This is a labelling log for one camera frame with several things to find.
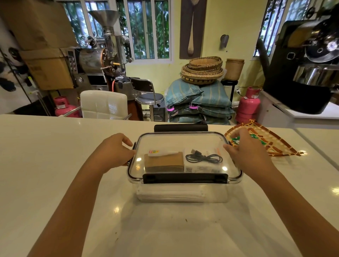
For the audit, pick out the small brown cardboard box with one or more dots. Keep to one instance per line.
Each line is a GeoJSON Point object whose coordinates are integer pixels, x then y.
{"type": "Point", "coordinates": [49, 70]}

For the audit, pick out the white tube with red label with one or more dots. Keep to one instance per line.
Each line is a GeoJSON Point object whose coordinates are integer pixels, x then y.
{"type": "Point", "coordinates": [164, 153]}

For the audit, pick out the person's left hand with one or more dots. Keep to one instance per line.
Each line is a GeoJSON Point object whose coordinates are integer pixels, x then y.
{"type": "Point", "coordinates": [112, 153]}

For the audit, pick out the white padded chair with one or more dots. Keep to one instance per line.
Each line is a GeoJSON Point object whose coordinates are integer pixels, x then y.
{"type": "Point", "coordinates": [103, 105]}

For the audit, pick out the grey wall lamp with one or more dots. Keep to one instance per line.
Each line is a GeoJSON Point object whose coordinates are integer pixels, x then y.
{"type": "Point", "coordinates": [224, 41]}

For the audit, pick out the pink sack tag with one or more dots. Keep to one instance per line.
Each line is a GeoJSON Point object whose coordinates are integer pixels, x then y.
{"type": "Point", "coordinates": [170, 108]}
{"type": "Point", "coordinates": [193, 106]}

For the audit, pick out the pink gas cylinder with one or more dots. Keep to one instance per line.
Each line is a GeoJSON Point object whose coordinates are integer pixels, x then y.
{"type": "Point", "coordinates": [63, 107]}
{"type": "Point", "coordinates": [249, 106]}

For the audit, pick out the person's left thumb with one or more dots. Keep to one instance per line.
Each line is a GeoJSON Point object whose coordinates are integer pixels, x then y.
{"type": "Point", "coordinates": [130, 155]}

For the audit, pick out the tall woven basket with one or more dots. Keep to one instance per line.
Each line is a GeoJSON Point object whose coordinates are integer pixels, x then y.
{"type": "Point", "coordinates": [234, 69]}

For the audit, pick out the person's right thumb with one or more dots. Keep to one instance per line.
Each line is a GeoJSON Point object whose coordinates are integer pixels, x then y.
{"type": "Point", "coordinates": [230, 151]}

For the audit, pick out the person's left forearm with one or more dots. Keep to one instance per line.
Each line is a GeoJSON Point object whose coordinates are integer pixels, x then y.
{"type": "Point", "coordinates": [71, 209]}

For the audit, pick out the large round woven basket tray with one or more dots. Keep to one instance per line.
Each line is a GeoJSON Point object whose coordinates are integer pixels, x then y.
{"type": "Point", "coordinates": [197, 80]}

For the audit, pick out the clear lid with black latches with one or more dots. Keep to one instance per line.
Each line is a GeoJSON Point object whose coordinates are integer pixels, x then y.
{"type": "Point", "coordinates": [182, 178]}

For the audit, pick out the black coffee roaster machine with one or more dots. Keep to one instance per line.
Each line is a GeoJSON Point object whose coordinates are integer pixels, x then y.
{"type": "Point", "coordinates": [299, 87]}

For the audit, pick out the black round stand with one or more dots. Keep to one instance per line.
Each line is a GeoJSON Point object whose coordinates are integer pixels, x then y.
{"type": "Point", "coordinates": [230, 86]}

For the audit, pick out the person's right hand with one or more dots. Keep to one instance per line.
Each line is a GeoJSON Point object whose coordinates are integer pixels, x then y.
{"type": "Point", "coordinates": [249, 158]}

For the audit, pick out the person's right forearm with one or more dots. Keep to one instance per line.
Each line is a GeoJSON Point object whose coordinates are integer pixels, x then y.
{"type": "Point", "coordinates": [299, 217]}

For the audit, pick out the green wrapped candies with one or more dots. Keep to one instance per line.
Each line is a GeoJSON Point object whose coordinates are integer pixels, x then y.
{"type": "Point", "coordinates": [255, 137]}

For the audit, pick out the white cabinet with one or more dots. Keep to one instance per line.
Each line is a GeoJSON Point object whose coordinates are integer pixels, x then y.
{"type": "Point", "coordinates": [275, 113]}

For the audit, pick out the woven triangular tray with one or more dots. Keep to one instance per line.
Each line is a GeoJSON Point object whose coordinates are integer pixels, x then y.
{"type": "Point", "coordinates": [278, 145]}

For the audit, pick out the blue striped sack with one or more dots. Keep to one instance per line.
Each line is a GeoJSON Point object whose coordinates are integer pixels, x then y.
{"type": "Point", "coordinates": [214, 111]}
{"type": "Point", "coordinates": [214, 95]}
{"type": "Point", "coordinates": [182, 91]}
{"type": "Point", "coordinates": [190, 119]}

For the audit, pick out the small round woven basket tray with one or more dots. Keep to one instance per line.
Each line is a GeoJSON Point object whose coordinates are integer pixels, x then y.
{"type": "Point", "coordinates": [205, 62]}

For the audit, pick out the medium round woven basket tray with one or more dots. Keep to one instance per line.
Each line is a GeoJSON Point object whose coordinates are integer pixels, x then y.
{"type": "Point", "coordinates": [202, 72]}

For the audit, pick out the white barred window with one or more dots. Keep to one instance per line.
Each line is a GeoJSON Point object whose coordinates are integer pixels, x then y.
{"type": "Point", "coordinates": [272, 23]}
{"type": "Point", "coordinates": [148, 29]}

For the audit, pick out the black chrome bar stool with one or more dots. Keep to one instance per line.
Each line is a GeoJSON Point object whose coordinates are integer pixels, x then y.
{"type": "Point", "coordinates": [148, 96]}

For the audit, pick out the spoon wall painting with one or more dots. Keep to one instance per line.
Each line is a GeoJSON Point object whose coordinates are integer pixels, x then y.
{"type": "Point", "coordinates": [192, 29]}

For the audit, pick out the silver coffee roaster machine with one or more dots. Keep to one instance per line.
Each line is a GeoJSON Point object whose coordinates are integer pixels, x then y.
{"type": "Point", "coordinates": [98, 55]}

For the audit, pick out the large brown cardboard box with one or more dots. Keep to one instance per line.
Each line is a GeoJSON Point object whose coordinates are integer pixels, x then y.
{"type": "Point", "coordinates": [37, 23]}

